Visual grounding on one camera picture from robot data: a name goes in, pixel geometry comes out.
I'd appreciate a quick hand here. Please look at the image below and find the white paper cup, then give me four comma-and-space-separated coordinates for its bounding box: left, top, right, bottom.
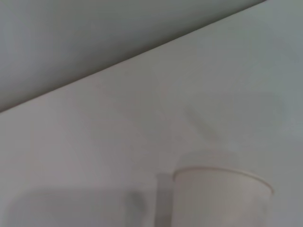
172, 166, 275, 227

